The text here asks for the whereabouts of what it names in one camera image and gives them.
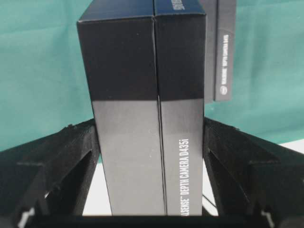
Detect black camera box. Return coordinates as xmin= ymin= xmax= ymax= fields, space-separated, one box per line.
xmin=77 ymin=0 xmax=206 ymax=216
xmin=200 ymin=0 xmax=237 ymax=103

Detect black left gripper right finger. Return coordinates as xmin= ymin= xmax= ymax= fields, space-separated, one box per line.
xmin=203 ymin=118 xmax=304 ymax=228

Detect green table cloth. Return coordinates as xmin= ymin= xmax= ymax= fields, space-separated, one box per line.
xmin=0 ymin=0 xmax=304 ymax=150

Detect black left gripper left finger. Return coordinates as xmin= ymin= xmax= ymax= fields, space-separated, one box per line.
xmin=0 ymin=119 xmax=100 ymax=228

